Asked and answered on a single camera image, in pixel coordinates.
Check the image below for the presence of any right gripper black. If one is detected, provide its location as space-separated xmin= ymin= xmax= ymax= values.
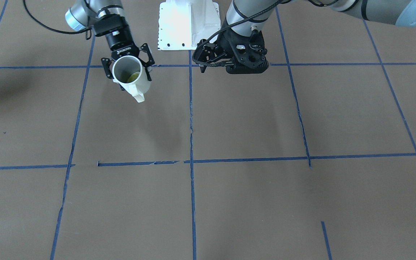
xmin=101 ymin=29 xmax=156 ymax=82

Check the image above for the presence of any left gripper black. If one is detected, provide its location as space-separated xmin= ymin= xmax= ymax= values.
xmin=217 ymin=29 xmax=269 ymax=74

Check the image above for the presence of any white mug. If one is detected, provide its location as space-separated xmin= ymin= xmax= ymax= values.
xmin=111 ymin=56 xmax=151 ymax=103

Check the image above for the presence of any lemon slice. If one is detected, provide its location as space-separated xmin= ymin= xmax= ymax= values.
xmin=126 ymin=72 xmax=140 ymax=83

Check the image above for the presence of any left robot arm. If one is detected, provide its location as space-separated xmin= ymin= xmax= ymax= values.
xmin=207 ymin=0 xmax=416 ymax=88

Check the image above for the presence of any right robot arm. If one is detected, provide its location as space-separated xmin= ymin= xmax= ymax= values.
xmin=65 ymin=0 xmax=155 ymax=81

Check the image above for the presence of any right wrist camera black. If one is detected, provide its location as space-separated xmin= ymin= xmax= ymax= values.
xmin=93 ymin=14 xmax=128 ymax=37

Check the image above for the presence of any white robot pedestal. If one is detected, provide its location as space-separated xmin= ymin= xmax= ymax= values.
xmin=157 ymin=0 xmax=221 ymax=51

